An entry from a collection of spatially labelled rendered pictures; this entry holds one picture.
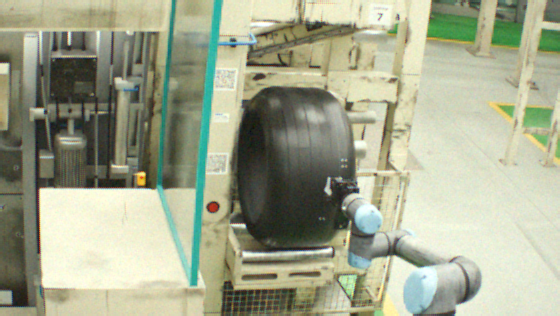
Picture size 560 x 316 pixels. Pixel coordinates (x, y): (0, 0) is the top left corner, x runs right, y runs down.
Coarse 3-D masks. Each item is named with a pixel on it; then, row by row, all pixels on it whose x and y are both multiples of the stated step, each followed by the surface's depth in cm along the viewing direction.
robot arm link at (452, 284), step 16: (416, 272) 203; (432, 272) 201; (448, 272) 203; (464, 272) 204; (416, 288) 201; (432, 288) 198; (448, 288) 200; (464, 288) 203; (416, 304) 201; (432, 304) 199; (448, 304) 200
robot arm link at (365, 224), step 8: (352, 200) 241; (360, 200) 239; (352, 208) 238; (360, 208) 235; (368, 208) 233; (376, 208) 236; (352, 216) 237; (360, 216) 232; (368, 216) 232; (376, 216) 232; (352, 224) 237; (360, 224) 232; (368, 224) 232; (376, 224) 233; (352, 232) 237; (360, 232) 235; (368, 232) 233
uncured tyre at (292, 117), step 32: (256, 96) 286; (288, 96) 276; (320, 96) 280; (256, 128) 312; (288, 128) 267; (320, 128) 269; (256, 160) 316; (288, 160) 264; (320, 160) 266; (352, 160) 271; (256, 192) 314; (288, 192) 265; (320, 192) 267; (256, 224) 283; (288, 224) 270; (320, 224) 273
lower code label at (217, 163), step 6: (210, 156) 273; (216, 156) 274; (222, 156) 274; (228, 156) 275; (210, 162) 274; (216, 162) 275; (222, 162) 275; (228, 162) 276; (210, 168) 275; (216, 168) 275; (222, 168) 276; (222, 174) 277
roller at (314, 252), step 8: (288, 248) 289; (296, 248) 290; (304, 248) 290; (312, 248) 291; (320, 248) 292; (328, 248) 292; (248, 256) 283; (256, 256) 284; (264, 256) 285; (272, 256) 286; (280, 256) 287; (288, 256) 287; (296, 256) 288; (304, 256) 289; (312, 256) 290; (320, 256) 291; (328, 256) 292
